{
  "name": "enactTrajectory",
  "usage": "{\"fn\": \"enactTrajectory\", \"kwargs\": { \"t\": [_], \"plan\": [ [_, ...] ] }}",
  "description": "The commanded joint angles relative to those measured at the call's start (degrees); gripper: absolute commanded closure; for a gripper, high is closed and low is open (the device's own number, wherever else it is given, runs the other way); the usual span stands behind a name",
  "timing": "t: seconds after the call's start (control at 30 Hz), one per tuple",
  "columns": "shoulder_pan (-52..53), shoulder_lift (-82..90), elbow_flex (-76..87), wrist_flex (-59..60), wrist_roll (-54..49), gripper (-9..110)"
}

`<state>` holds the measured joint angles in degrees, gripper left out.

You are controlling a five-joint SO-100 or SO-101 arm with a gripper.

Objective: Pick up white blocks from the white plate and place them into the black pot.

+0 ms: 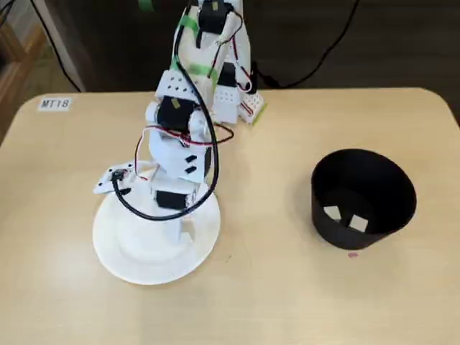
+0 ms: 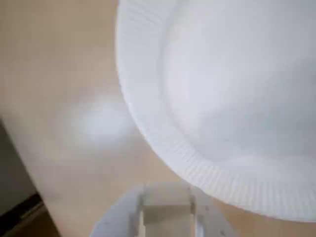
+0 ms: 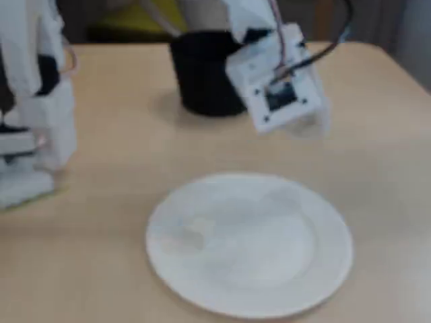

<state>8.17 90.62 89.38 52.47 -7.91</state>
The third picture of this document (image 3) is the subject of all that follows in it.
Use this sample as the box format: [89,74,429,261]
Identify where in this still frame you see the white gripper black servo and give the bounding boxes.
[224,0,333,139]

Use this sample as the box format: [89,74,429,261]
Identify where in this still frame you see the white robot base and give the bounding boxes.
[0,80,77,209]

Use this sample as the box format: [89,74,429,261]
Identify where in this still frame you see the black pot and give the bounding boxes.
[169,30,252,117]

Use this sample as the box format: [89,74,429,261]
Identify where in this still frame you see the white paper plate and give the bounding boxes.
[145,171,354,320]

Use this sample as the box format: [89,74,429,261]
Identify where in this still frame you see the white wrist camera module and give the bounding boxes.
[224,23,329,135]

